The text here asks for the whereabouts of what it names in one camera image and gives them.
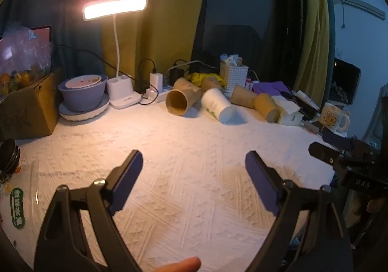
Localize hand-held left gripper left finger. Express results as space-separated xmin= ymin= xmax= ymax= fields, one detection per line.
xmin=34 ymin=149 xmax=144 ymax=272

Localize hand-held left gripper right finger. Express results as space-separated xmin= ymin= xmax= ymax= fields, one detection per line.
xmin=245 ymin=151 xmax=354 ymax=272

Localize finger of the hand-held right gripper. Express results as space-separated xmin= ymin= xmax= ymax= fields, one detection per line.
xmin=308 ymin=141 xmax=352 ymax=171
xmin=322 ymin=132 xmax=376 ymax=154

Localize white paper cup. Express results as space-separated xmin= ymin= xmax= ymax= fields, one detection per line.
xmin=201 ymin=88 xmax=234 ymax=123

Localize large brown paper cup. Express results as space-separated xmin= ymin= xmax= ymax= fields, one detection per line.
xmin=165 ymin=77 xmax=202 ymax=116

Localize person's left hand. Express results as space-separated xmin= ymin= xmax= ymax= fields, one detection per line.
xmin=152 ymin=256 xmax=201 ymax=272

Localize white mug with yellow print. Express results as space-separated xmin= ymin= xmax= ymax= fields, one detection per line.
xmin=318 ymin=102 xmax=351 ymax=133

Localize white tissue box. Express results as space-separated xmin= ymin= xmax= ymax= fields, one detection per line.
xmin=271 ymin=95 xmax=304 ymax=126

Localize dark monitor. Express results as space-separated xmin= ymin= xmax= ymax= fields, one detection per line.
xmin=328 ymin=58 xmax=362 ymax=106

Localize white textured tablecloth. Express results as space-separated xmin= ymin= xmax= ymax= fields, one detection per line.
xmin=0 ymin=99 xmax=341 ymax=272

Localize purple rimmed plate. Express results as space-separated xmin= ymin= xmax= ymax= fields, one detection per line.
xmin=58 ymin=94 xmax=110 ymax=122

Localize purple cloth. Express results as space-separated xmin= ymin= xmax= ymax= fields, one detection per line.
xmin=252 ymin=81 xmax=292 ymax=97

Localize white power strip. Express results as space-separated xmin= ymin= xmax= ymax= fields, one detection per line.
xmin=142 ymin=85 xmax=174 ymax=104

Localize purple bowl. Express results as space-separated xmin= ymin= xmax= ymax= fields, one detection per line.
xmin=58 ymin=74 xmax=109 ymax=113

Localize white charger plug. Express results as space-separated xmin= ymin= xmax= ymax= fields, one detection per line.
xmin=150 ymin=73 xmax=163 ymax=91

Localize white dish with red dots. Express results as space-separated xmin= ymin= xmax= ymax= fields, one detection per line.
xmin=65 ymin=75 xmax=102 ymax=90

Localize white woven basket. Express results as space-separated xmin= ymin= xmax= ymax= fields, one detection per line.
xmin=219 ymin=61 xmax=249 ymax=92

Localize yellow curtain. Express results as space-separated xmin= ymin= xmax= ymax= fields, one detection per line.
xmin=293 ymin=0 xmax=331 ymax=99
xmin=101 ymin=0 xmax=213 ymax=80

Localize clear bag with green label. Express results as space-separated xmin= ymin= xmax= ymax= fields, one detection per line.
xmin=0 ymin=159 xmax=40 ymax=248

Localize black power adapter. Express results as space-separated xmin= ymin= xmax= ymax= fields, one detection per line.
xmin=169 ymin=68 xmax=186 ymax=87

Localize yellow bananas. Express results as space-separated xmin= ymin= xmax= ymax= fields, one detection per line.
xmin=186 ymin=72 xmax=225 ymax=86

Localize cardboard box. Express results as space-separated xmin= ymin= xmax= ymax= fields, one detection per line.
xmin=0 ymin=68 xmax=63 ymax=140

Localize white air conditioner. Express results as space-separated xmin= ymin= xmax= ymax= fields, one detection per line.
xmin=334 ymin=0 xmax=387 ymax=21

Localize dark window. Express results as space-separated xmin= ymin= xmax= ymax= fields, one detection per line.
xmin=192 ymin=0 xmax=305 ymax=84

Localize plastic bag of oranges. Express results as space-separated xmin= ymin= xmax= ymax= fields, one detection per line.
xmin=0 ymin=26 xmax=53 ymax=97

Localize white desk lamp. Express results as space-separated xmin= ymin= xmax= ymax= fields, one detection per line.
xmin=82 ymin=0 xmax=149 ymax=109

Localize black cable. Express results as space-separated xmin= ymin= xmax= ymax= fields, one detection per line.
xmin=54 ymin=44 xmax=159 ymax=106

